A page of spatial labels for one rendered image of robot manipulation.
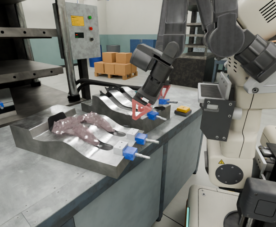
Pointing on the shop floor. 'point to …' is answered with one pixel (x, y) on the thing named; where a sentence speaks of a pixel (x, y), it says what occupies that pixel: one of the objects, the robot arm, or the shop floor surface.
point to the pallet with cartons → (115, 65)
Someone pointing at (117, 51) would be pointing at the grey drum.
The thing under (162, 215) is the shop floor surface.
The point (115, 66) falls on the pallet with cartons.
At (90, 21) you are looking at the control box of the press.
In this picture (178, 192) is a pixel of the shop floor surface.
